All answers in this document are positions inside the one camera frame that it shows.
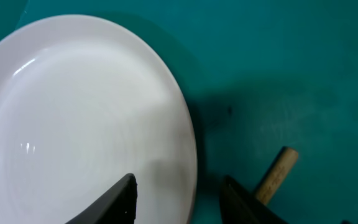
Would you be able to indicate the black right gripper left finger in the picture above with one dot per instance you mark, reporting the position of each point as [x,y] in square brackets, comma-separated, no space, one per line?
[116,206]

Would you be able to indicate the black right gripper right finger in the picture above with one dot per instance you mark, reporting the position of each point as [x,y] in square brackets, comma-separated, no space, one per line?
[238,206]

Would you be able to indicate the wooden chopstick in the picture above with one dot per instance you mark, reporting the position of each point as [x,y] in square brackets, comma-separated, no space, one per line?
[275,176]

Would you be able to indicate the pink plate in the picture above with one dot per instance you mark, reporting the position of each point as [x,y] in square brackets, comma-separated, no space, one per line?
[83,102]

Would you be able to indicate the teal plastic tray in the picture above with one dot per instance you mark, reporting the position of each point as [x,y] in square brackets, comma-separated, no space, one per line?
[257,76]

